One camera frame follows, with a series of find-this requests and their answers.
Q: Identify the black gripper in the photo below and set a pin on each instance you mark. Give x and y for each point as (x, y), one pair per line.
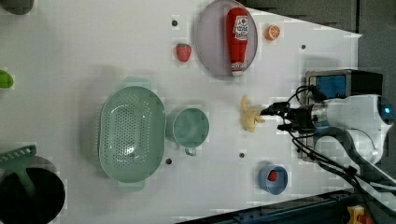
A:
(300, 118)

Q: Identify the yellow plush peeled banana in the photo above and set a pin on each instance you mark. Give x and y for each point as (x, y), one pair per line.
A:
(251, 115)

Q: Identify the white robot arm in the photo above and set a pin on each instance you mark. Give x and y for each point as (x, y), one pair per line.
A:
(362, 173)

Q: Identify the green mug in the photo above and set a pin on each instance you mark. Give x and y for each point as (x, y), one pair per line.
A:
(187, 127)

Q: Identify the small red toy in cup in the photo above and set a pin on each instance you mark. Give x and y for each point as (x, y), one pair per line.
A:
(272, 176)

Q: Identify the blue cup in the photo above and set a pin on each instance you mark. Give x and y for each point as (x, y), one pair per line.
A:
(277, 187)

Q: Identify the orange slice toy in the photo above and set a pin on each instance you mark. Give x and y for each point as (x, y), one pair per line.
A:
(272, 32)

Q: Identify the red plush ketchup bottle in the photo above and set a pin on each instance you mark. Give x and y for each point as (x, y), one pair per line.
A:
(237, 39)

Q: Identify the round grey plate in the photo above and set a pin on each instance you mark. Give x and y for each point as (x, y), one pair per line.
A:
(211, 40)

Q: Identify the red plush strawberry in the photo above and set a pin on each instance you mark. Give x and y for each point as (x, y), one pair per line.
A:
(183, 52)

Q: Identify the green plastic colander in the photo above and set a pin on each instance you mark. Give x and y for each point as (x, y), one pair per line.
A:
(132, 134)

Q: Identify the green dish rack piece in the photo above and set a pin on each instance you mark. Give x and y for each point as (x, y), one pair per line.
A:
(17, 161)

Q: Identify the bright green toy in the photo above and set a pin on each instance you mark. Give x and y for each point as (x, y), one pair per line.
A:
(6, 80)

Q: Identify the black round pot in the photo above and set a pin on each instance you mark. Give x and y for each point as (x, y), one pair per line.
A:
(40, 207)

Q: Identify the dark grey round object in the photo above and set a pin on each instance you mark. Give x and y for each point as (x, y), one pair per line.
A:
(17, 7)

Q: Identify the blue metal frame rail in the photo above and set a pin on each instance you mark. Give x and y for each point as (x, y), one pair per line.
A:
(326, 208)

